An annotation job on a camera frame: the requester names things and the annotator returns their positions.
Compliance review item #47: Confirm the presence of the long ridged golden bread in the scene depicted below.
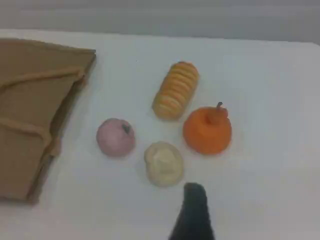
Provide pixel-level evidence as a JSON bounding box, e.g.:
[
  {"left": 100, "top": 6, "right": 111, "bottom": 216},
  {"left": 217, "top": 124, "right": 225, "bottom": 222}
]
[{"left": 151, "top": 61, "right": 201, "bottom": 122}]

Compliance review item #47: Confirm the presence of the orange pumpkin-shaped toy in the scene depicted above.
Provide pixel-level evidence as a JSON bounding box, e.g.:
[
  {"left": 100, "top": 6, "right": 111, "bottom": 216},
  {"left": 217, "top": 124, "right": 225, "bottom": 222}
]
[{"left": 182, "top": 101, "right": 233, "bottom": 156}]

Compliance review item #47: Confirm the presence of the cream white round bun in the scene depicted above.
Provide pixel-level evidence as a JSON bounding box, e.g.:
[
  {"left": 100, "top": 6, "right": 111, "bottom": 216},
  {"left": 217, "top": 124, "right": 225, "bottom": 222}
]
[{"left": 143, "top": 141, "right": 185, "bottom": 187}]

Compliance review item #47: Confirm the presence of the brown jute tote bag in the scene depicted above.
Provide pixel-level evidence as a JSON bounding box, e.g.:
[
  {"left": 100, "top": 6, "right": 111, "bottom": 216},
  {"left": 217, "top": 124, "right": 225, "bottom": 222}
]
[{"left": 0, "top": 37, "right": 97, "bottom": 205}]

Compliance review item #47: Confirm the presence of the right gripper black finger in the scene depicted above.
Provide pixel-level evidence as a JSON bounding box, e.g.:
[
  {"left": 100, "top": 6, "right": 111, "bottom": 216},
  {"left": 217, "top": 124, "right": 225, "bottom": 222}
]
[{"left": 168, "top": 182, "right": 216, "bottom": 240}]

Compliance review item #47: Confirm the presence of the pink peach-shaped bun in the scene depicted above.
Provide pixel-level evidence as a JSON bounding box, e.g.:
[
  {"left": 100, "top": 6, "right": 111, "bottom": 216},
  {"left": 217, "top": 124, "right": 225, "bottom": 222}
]
[{"left": 96, "top": 117, "right": 137, "bottom": 158}]

